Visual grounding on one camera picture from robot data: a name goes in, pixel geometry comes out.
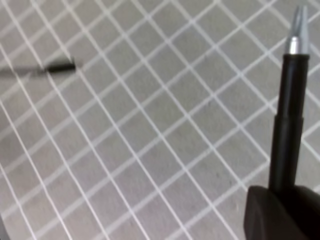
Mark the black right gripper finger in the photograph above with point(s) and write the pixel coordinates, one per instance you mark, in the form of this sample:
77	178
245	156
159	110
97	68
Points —
294	216

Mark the black pen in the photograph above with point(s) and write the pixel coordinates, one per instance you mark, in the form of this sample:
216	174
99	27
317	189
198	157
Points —
288	122

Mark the black pen cap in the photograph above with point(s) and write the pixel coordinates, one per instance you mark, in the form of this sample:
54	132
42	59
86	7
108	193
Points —
61	66

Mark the grey grid tablecloth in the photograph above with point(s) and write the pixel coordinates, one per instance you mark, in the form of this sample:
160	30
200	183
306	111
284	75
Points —
159	133

